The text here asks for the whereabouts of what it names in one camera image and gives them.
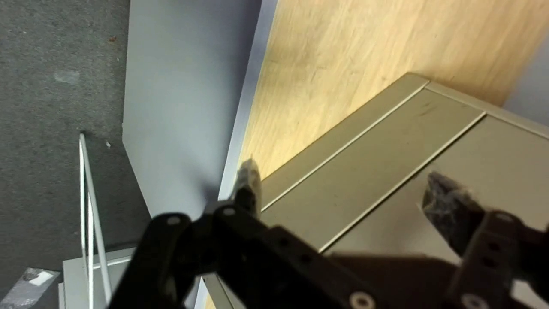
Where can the beige metal file cabinet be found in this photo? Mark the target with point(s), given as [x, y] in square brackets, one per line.
[412, 148]

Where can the grey base cabinet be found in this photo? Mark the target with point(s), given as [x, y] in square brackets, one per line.
[177, 103]

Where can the white metal tube frame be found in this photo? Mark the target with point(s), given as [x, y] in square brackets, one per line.
[88, 216]

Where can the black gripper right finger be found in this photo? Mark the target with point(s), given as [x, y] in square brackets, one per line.
[448, 206]

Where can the grey box with white label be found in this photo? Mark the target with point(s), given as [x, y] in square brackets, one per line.
[28, 285]

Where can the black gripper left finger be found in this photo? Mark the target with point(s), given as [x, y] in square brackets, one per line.
[249, 180]

